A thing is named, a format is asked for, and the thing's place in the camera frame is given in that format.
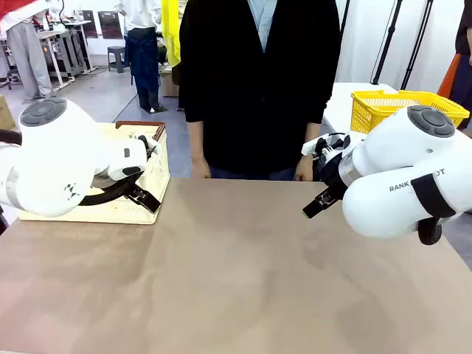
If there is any brown cardboard box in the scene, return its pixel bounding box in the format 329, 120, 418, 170
0, 94, 16, 131

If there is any yellow plastic basket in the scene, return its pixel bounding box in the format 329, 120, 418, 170
350, 90, 471, 134

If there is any person in grey trousers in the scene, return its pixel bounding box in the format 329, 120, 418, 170
0, 0, 53, 101

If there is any person with blue apron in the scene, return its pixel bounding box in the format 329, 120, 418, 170
113, 0, 169, 114

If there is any thin black tripod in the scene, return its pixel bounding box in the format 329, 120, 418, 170
339, 0, 352, 38

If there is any person torso black cardigan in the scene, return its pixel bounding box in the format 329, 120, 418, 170
178, 0, 342, 181

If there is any white side table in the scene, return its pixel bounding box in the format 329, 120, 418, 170
322, 81, 472, 141

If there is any person in dark clothes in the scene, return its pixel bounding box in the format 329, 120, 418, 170
450, 0, 472, 108

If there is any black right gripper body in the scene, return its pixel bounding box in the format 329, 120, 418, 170
316, 146, 350, 197

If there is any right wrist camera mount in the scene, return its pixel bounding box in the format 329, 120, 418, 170
301, 131, 367, 156

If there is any person left hand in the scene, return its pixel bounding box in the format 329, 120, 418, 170
294, 154, 315, 182

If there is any person right forearm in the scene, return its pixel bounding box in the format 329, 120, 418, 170
187, 120, 208, 160

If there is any person right hand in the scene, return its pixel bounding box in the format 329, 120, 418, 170
190, 156, 212, 180

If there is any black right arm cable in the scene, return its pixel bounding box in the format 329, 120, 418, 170
410, 172, 459, 246

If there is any grey plastic stool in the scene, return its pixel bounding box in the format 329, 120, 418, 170
107, 45, 128, 74

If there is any cream shopping basket brown rim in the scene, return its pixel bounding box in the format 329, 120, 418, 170
18, 120, 171, 225

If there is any white work desk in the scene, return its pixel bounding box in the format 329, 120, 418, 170
35, 20, 95, 91

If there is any dark poster board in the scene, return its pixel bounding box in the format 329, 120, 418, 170
81, 10, 99, 40
97, 10, 123, 40

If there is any person left forearm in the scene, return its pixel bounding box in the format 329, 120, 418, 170
302, 122, 324, 158

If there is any yellow hanging cloth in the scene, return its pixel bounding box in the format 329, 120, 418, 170
160, 0, 182, 68

